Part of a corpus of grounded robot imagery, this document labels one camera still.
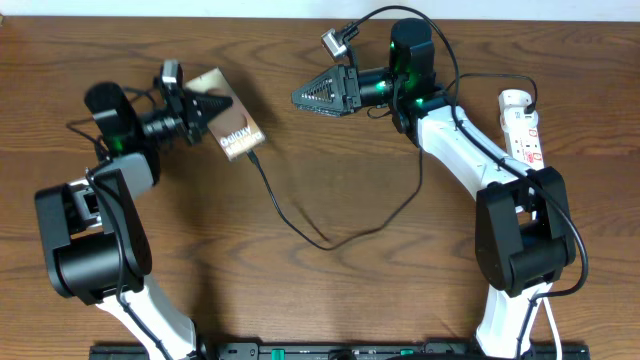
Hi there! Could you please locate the Samsung Galaxy smartphone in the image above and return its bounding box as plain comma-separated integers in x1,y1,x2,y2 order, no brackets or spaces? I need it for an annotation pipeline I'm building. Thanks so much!
186,68,266,161

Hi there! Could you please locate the black USB charging cable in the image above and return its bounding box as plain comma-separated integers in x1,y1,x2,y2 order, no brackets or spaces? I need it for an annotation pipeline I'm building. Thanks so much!
245,73,539,252

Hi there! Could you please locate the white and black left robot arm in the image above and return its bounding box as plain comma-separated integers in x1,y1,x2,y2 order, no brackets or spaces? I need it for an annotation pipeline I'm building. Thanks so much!
34,80,233,359

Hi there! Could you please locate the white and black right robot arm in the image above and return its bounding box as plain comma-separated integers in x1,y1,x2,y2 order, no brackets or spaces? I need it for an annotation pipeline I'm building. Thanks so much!
292,18,587,359

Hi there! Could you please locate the white power strip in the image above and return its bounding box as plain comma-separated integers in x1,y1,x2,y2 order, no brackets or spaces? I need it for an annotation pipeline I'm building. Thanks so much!
498,89,544,170

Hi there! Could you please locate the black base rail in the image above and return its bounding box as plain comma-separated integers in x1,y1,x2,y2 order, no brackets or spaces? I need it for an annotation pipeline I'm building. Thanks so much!
88,339,591,360

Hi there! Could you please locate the white power strip cord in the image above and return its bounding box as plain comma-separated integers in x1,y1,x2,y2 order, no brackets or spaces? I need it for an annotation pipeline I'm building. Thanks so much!
542,294,564,360

